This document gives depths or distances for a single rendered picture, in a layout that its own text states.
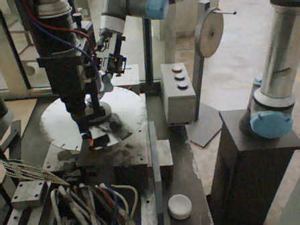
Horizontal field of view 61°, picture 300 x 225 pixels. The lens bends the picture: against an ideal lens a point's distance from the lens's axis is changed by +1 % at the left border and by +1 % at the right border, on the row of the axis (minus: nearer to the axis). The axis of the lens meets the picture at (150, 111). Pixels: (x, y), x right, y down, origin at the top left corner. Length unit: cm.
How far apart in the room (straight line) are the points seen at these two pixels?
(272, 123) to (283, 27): 28
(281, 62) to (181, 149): 45
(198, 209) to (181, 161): 19
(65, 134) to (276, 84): 62
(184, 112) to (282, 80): 39
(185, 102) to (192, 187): 33
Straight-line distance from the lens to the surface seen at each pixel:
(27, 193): 75
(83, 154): 65
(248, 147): 101
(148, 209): 79
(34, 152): 107
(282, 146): 106
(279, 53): 76
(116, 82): 108
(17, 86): 139
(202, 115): 232
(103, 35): 66
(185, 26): 401
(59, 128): 80
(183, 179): 87
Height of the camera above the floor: 143
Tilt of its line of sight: 37 degrees down
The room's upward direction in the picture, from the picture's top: 3 degrees counter-clockwise
